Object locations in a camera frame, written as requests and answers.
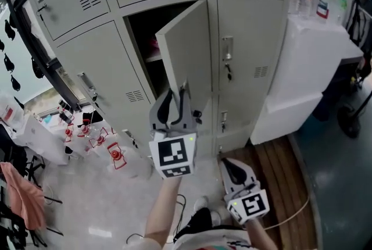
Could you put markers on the person's white patterned shirt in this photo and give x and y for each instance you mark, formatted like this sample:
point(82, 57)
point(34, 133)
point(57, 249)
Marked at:
point(209, 240)

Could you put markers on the black metal stand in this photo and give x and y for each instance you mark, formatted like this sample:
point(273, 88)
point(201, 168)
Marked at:
point(11, 153)

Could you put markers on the white low table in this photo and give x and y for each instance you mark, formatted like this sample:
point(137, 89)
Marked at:
point(43, 141)

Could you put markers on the black box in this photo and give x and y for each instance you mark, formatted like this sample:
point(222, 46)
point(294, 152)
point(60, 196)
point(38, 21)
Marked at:
point(93, 118)

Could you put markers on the grey metal locker cabinet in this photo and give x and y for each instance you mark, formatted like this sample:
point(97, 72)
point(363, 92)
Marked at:
point(87, 48)

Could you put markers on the person's white shoe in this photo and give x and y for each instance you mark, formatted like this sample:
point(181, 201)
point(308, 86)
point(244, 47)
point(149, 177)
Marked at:
point(200, 203)
point(220, 215)

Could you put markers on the red label plastic bottle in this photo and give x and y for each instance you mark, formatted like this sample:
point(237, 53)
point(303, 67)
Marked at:
point(323, 6)

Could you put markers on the person's left forearm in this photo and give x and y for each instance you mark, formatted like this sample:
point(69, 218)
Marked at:
point(162, 208)

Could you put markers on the person's right forearm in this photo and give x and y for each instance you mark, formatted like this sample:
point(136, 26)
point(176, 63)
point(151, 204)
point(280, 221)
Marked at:
point(260, 235)

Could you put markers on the clear plastic bag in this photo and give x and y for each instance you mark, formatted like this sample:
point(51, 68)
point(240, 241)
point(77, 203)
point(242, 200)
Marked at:
point(8, 112)

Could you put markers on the person's black trouser leg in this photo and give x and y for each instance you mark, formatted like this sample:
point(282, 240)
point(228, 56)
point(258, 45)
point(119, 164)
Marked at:
point(200, 221)

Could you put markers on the red white frame device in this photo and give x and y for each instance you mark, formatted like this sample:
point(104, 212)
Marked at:
point(98, 138)
point(116, 155)
point(68, 134)
point(84, 130)

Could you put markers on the black locker key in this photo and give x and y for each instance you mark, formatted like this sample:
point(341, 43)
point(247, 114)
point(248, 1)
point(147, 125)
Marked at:
point(229, 72)
point(198, 116)
point(223, 126)

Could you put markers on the pink item inside locker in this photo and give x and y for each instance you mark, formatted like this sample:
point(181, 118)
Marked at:
point(153, 45)

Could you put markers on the black folding cart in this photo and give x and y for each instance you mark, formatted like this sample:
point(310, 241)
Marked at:
point(360, 25)

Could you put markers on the group of black window ornaments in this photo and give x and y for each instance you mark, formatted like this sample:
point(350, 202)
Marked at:
point(9, 31)

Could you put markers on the black tabletop gadget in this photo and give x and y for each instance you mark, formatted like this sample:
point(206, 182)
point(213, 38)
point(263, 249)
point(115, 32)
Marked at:
point(65, 116)

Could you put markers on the pink cloth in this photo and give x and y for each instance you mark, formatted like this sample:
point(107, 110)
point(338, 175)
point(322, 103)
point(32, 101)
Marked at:
point(23, 196)

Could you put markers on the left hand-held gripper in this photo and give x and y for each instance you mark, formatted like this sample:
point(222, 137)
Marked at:
point(174, 153)

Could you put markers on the grey metal locker door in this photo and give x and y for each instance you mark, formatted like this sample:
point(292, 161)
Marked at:
point(186, 48)

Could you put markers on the green cap plastic bottle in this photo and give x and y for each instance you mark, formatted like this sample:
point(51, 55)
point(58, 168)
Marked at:
point(342, 3)

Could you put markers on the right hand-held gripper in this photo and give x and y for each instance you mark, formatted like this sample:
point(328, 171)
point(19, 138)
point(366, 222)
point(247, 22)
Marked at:
point(250, 205)

